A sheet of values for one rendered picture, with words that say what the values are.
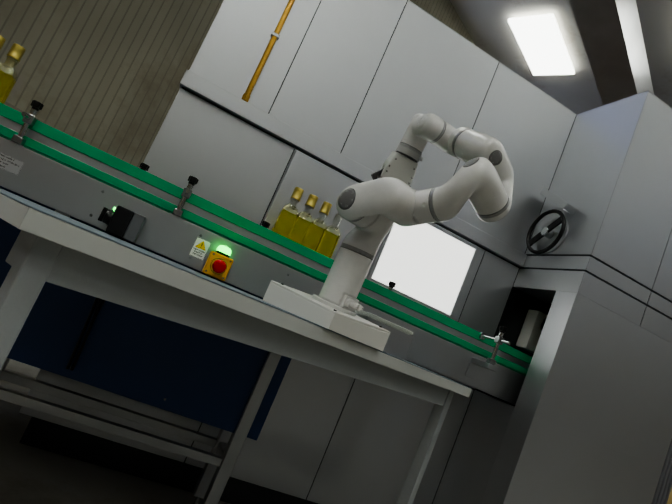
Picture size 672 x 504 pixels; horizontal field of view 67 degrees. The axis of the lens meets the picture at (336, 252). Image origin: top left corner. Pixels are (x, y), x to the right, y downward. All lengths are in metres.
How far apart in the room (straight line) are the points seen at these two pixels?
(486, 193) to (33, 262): 0.91
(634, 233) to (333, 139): 1.26
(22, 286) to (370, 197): 0.75
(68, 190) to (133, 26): 3.21
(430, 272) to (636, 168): 0.92
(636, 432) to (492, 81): 1.59
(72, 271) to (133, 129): 3.82
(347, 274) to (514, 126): 1.41
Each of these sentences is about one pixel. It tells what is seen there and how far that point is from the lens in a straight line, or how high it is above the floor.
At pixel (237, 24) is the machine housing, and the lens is 2.10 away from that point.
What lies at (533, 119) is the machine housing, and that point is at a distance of 2.57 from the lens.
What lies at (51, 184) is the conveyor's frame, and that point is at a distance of 1.63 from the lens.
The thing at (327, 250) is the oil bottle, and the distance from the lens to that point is 1.81.
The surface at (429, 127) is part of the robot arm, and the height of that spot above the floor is 1.38.
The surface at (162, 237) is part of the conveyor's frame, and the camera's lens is 1.60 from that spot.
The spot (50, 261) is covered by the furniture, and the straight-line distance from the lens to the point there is 0.87.
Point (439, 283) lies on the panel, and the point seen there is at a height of 1.10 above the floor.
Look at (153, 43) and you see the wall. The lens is 4.78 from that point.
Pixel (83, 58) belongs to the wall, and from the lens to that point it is 4.54.
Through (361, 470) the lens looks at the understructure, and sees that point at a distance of 2.23.
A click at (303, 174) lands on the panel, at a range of 1.96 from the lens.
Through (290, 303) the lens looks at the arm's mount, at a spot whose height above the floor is 0.77.
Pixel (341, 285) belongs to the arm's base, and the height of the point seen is 0.86.
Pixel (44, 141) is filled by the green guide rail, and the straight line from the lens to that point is 1.68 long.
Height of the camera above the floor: 0.76
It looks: 8 degrees up
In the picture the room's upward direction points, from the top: 23 degrees clockwise
